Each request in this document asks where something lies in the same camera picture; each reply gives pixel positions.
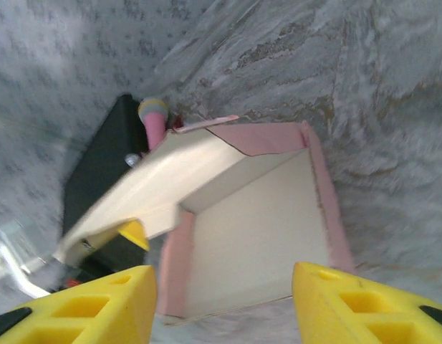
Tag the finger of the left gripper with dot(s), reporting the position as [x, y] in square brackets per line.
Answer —
[135, 233]

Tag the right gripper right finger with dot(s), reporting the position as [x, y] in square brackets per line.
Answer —
[367, 311]

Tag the pink paper box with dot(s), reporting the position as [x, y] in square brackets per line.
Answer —
[260, 233]

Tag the black hard case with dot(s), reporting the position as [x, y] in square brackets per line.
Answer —
[99, 172]

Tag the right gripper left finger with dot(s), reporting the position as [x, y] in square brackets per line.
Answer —
[99, 315]

